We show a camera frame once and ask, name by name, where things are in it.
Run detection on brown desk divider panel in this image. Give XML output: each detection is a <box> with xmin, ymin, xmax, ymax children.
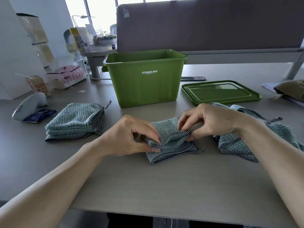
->
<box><xmin>116</xmin><ymin>0</ymin><xmax>304</xmax><ymax>53</ymax></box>

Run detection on person's right forearm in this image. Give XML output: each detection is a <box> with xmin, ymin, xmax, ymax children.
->
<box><xmin>236</xmin><ymin>114</ymin><xmax>304</xmax><ymax>226</ymax></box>

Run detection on person's left forearm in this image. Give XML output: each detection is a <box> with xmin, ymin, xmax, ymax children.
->
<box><xmin>0</xmin><ymin>140</ymin><xmax>107</xmax><ymax>228</ymax></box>

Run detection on person's black trousers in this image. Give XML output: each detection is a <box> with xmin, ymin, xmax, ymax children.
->
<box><xmin>107</xmin><ymin>212</ymin><xmax>152</xmax><ymax>228</ymax></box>

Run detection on olive cloth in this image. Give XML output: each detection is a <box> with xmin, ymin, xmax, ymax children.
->
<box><xmin>273</xmin><ymin>79</ymin><xmax>304</xmax><ymax>102</ymax></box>

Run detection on grey office chair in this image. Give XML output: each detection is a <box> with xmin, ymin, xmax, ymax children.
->
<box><xmin>63</xmin><ymin>28</ymin><xmax>72</xmax><ymax>51</ymax></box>

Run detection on grey desk riser shelf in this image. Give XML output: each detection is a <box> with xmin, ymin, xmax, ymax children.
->
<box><xmin>80</xmin><ymin>47</ymin><xmax>304</xmax><ymax>80</ymax></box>

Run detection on green flat plastic lid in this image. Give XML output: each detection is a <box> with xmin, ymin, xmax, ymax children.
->
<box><xmin>181</xmin><ymin>80</ymin><xmax>262</xmax><ymax>105</ymax></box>

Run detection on blue foil wrapper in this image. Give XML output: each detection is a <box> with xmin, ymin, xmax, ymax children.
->
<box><xmin>23</xmin><ymin>109</ymin><xmax>59</xmax><ymax>123</ymax></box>

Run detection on clear plastic organizer box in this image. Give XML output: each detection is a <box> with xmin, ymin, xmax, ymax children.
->
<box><xmin>72</xmin><ymin>15</ymin><xmax>118</xmax><ymax>54</ymax></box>

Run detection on glass jar white lid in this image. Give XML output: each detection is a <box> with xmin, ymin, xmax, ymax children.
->
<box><xmin>65</xmin><ymin>43</ymin><xmax>84</xmax><ymax>73</ymax></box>

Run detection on pink tissue pack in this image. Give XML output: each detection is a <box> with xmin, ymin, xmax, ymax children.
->
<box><xmin>45</xmin><ymin>65</ymin><xmax>87</xmax><ymax>89</ymax></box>

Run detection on orange drink carton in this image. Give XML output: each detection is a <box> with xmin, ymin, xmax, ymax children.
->
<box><xmin>15</xmin><ymin>73</ymin><xmax>52</xmax><ymax>97</ymax></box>

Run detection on person's left hand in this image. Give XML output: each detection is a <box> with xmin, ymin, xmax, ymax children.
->
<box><xmin>98</xmin><ymin>114</ymin><xmax>162</xmax><ymax>156</ymax></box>

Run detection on person's right hand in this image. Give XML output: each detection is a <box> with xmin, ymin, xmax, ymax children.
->
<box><xmin>177</xmin><ymin>103</ymin><xmax>247</xmax><ymax>142</ymax></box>

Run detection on green plastic storage box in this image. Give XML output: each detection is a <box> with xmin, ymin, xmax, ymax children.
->
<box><xmin>102</xmin><ymin>49</ymin><xmax>187</xmax><ymax>108</ymax></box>

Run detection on large glass window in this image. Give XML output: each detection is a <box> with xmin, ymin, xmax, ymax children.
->
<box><xmin>64</xmin><ymin>0</ymin><xmax>198</xmax><ymax>34</ymax></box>

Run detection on white handheld controller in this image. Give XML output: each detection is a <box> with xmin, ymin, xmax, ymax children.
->
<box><xmin>12</xmin><ymin>92</ymin><xmax>47</xmax><ymax>121</ymax></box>

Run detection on yellow wipes canister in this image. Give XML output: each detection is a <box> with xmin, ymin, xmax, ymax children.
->
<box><xmin>69</xmin><ymin>28</ymin><xmax>86</xmax><ymax>51</ymax></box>

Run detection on large white box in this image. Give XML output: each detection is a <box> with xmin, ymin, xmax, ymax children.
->
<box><xmin>0</xmin><ymin>0</ymin><xmax>48</xmax><ymax>100</ymax></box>

